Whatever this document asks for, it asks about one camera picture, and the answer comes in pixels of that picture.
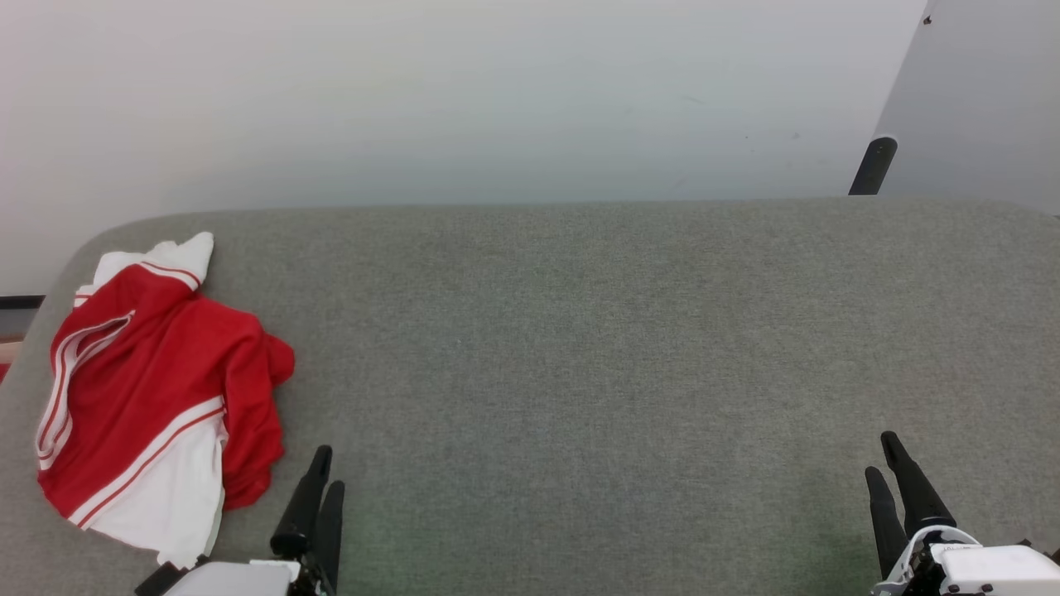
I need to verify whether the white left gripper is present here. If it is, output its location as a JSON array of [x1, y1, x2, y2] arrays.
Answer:
[[164, 445, 346, 596]]

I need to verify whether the red and white shirt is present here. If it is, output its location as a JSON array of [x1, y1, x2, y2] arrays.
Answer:
[[35, 232, 296, 570]]

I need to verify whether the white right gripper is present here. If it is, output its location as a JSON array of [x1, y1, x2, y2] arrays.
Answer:
[[865, 431, 1060, 596]]

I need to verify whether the white wall panel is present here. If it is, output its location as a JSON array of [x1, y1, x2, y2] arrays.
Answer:
[[876, 0, 1060, 216]]

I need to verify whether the black cylindrical post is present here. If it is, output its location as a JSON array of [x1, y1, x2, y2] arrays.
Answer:
[[848, 137, 899, 197]]

